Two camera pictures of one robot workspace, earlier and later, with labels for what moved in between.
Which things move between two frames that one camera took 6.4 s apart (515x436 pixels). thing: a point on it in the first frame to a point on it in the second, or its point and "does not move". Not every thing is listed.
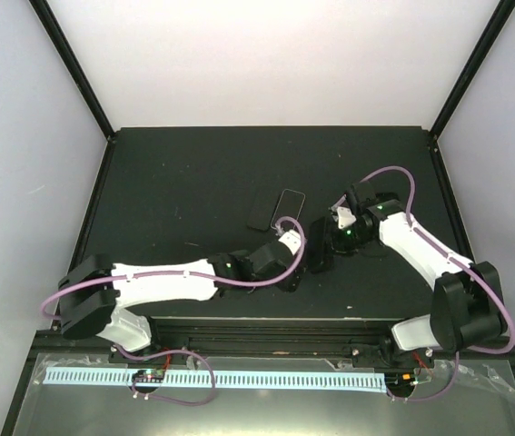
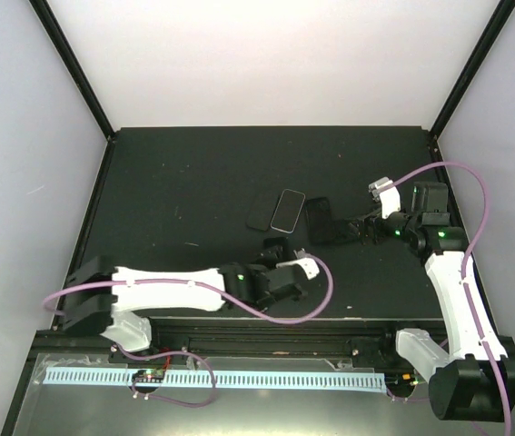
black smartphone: x=262 y=208 does not move
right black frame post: x=503 y=13 does not move
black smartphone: x=320 y=244 to x=320 y=226
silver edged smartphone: x=290 y=204 does not move
